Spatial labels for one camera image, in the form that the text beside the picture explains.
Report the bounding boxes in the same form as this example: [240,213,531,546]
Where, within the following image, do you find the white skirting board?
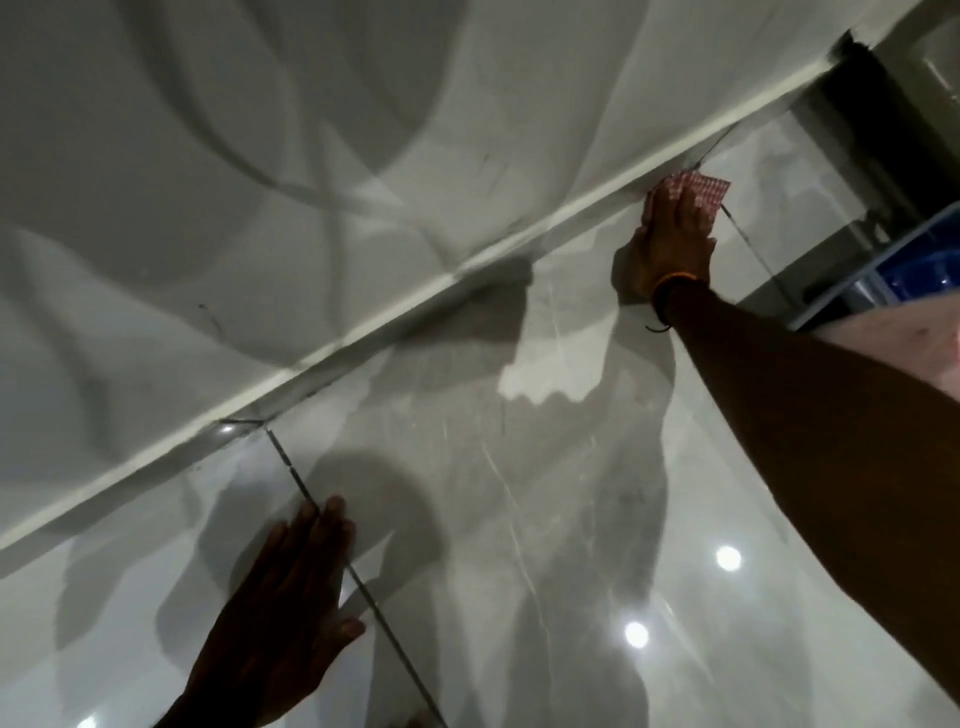
[0,58,845,552]

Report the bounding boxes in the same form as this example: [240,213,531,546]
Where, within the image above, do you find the orange wristband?
[649,273,711,303]

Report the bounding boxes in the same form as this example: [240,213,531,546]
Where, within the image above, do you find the person's left hand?
[182,494,369,728]

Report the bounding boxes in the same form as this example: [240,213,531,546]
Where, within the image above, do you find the blue plastic tub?
[793,199,960,331]

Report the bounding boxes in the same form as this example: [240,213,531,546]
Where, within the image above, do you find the person's left forearm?
[152,690,198,728]

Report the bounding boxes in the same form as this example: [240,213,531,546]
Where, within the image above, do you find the black thread bracelet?
[644,288,678,336]

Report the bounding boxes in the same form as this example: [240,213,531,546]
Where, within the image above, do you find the dark door frame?
[806,28,960,252]

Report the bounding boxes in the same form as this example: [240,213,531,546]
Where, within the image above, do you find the person's right hand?
[627,180,719,303]

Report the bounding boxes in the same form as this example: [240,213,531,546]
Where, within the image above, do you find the red white checked cloth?
[658,170,733,220]

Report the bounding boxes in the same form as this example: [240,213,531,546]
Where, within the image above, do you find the person's right forearm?
[657,276,960,710]

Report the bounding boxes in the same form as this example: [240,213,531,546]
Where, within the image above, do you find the person's bare leg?
[813,303,960,403]

